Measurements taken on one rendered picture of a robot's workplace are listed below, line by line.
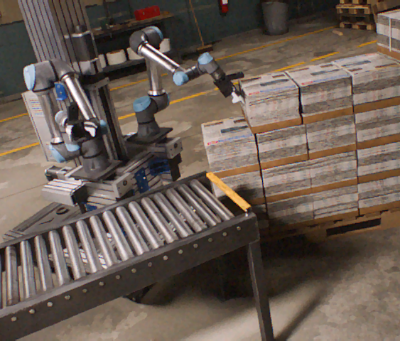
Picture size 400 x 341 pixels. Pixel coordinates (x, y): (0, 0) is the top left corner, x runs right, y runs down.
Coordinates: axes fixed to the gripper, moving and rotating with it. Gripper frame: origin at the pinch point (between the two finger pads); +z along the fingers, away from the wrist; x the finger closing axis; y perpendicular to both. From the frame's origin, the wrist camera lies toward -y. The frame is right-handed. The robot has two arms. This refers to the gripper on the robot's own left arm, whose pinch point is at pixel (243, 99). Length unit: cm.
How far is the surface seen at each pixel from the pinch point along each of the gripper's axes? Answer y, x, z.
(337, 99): -41, 17, 29
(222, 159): 30.2, 18.4, 13.9
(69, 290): 86, 122, -25
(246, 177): 26.7, 18.2, 32.5
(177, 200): 49, 71, -5
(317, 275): 29, 48, 98
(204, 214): 39, 87, 1
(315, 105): -29.8, 17.6, 23.7
